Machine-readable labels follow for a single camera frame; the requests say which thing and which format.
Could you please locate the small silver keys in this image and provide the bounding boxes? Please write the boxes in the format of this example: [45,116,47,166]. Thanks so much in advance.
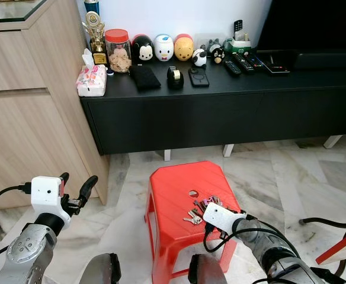
[183,209,203,226]

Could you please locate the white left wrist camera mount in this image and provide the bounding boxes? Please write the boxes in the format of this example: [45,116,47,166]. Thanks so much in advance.
[30,176,67,221]

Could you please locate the red lid snack jar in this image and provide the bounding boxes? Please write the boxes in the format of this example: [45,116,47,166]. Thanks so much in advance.
[105,28,133,74]

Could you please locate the marble table with red edge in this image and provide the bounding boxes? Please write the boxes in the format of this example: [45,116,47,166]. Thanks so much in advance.
[315,218,346,266]

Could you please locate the small panda figure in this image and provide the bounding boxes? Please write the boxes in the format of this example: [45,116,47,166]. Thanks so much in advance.
[193,49,209,67]

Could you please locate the green desk holder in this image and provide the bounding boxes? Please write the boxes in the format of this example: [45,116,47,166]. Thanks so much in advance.
[225,20,253,56]

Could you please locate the yellow Pooh round plush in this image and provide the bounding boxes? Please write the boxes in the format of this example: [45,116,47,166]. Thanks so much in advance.
[174,33,196,62]

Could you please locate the large key bunch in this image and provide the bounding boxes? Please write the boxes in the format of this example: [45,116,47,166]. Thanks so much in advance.
[193,195,223,215]

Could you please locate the pink tissue pack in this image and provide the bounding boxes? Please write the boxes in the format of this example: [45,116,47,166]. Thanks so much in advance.
[76,49,108,98]

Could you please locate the black Mickey round plush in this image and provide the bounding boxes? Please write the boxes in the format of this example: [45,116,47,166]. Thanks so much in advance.
[132,34,155,63]

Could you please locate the black remote control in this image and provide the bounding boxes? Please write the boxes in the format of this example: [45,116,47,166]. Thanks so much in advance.
[232,53,255,73]
[222,57,242,76]
[246,53,266,71]

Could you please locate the black TV console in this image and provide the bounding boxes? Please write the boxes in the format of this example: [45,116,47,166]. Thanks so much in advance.
[80,50,346,156]

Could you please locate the white Donald round plush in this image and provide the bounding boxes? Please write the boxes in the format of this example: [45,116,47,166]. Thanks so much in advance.
[153,34,175,62]

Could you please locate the dark brown table leg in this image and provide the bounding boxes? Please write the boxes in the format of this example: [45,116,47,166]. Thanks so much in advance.
[299,215,346,229]

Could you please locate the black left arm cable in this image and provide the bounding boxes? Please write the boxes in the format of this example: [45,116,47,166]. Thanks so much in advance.
[0,183,33,270]

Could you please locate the blue trophy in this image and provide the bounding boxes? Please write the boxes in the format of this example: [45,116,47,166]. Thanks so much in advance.
[85,0,100,14]

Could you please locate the light wood cabinet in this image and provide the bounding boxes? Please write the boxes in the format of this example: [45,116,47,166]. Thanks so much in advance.
[0,0,110,211]

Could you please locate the black television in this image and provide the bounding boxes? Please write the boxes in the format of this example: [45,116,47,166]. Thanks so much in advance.
[256,0,346,70]

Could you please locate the black tape dispenser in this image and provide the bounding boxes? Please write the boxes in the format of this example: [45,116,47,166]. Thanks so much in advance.
[167,66,185,91]

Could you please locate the black phone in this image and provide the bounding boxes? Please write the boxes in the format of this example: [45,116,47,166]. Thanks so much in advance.
[188,67,211,88]

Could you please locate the black flat card case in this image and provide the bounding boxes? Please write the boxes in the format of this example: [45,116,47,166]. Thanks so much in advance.
[263,54,291,75]

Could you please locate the red plastic stool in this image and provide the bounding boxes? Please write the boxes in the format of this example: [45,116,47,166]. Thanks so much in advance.
[146,160,242,284]

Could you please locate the gold trophy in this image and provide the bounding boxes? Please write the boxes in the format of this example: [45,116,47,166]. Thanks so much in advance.
[83,12,109,65]

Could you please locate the black pouch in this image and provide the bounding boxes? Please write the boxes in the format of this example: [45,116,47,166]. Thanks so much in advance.
[130,64,162,92]

